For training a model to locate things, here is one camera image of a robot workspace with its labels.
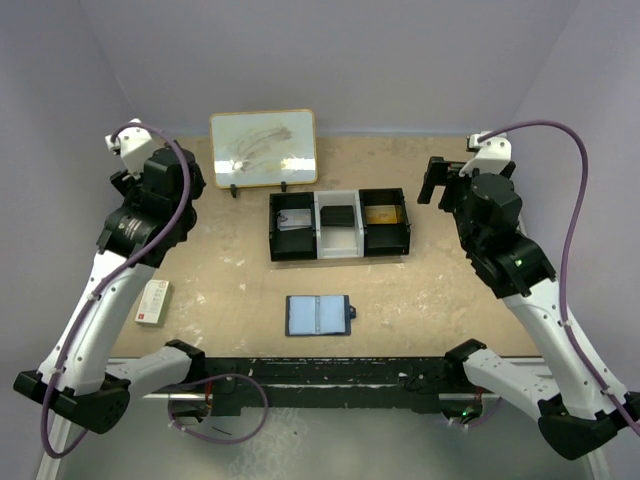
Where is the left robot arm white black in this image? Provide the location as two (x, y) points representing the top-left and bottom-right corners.
(13, 146), (206, 434)

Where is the gold card in tray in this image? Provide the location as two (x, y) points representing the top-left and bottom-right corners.
(364, 205), (404, 225)

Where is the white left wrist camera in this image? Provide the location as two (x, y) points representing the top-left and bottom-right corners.
(105, 118), (157, 176)

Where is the black card case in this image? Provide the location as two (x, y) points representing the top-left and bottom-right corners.
(320, 205), (355, 228)

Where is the white card in tray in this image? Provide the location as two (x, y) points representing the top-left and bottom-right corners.
(276, 208), (314, 231)

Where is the black left tray compartment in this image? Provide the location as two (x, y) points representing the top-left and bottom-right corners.
(269, 192), (317, 262)

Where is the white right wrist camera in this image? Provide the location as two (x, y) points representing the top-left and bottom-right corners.
(459, 131), (512, 177)

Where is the whiteboard with wooden frame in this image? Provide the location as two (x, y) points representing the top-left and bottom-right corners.
(209, 109), (318, 189)

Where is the black tray compartment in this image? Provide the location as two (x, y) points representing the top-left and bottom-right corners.
(359, 188), (411, 257)
(269, 192), (317, 262)

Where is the blue leather card holder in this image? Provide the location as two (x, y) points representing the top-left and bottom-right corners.
(285, 295), (357, 337)

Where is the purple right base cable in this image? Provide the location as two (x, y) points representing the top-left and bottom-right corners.
(447, 387), (504, 432)

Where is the white middle tray compartment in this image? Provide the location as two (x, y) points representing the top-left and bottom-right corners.
(314, 190), (364, 260)

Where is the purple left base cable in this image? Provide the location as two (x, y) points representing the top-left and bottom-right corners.
(167, 373), (270, 444)

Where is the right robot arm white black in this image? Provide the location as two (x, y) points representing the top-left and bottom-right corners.
(418, 157), (639, 460)

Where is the black right tray compartment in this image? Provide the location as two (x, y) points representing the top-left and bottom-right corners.
(359, 188), (411, 257)

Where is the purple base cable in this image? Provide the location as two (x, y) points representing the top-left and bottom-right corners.
(167, 373), (270, 444)
(447, 387), (504, 432)

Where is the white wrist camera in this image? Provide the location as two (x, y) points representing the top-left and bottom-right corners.
(459, 131), (512, 177)
(105, 118), (157, 176)

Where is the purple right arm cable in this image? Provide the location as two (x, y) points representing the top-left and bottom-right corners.
(477, 119), (640, 434)

